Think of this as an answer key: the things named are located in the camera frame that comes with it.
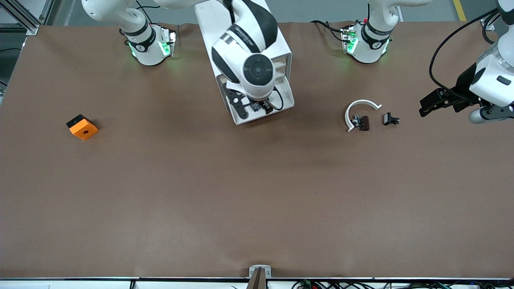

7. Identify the white curved plastic ring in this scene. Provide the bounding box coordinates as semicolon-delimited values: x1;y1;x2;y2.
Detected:
345;100;382;132

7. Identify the black base cable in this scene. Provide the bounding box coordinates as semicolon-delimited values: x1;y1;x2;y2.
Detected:
310;19;350;43

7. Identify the aluminium frame profile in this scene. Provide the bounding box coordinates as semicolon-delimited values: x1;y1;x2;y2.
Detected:
0;0;55;36
481;0;502;31

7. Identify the bundle of cables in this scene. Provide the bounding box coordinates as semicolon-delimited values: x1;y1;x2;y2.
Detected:
291;280;514;289

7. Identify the white panel below table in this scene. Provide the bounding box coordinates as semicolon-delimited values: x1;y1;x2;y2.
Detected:
0;281;133;289

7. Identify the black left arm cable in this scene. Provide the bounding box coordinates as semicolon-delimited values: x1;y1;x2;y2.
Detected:
429;8;500;96

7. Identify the small brown black component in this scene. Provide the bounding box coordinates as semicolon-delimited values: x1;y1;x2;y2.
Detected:
352;115;370;132

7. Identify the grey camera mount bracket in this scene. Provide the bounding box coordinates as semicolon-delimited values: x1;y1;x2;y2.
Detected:
249;265;272;279

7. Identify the orange and black block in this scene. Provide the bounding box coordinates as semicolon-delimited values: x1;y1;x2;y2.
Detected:
66;114;99;141

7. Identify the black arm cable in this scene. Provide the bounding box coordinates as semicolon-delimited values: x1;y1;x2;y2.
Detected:
268;88;285;111
429;8;500;96

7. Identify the brown table cover mat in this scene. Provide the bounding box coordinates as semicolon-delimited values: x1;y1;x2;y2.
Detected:
0;21;514;279

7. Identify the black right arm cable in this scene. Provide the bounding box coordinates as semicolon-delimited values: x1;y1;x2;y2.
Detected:
268;88;285;111

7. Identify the black table edge strip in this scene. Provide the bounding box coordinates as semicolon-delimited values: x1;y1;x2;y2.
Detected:
0;276;514;281

